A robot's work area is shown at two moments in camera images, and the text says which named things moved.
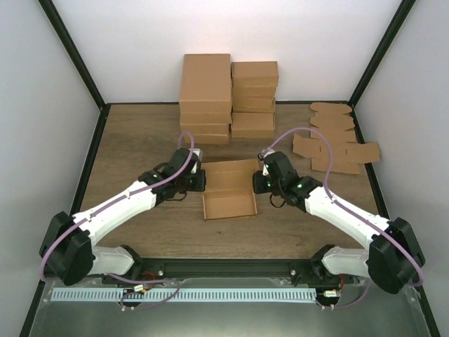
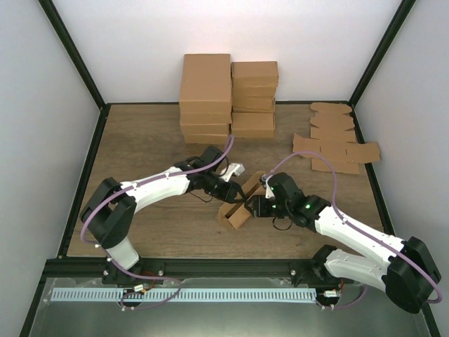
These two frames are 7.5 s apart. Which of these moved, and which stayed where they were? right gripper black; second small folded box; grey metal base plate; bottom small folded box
Moved: right gripper black
Stayed: bottom small folded box; second small folded box; grey metal base plate
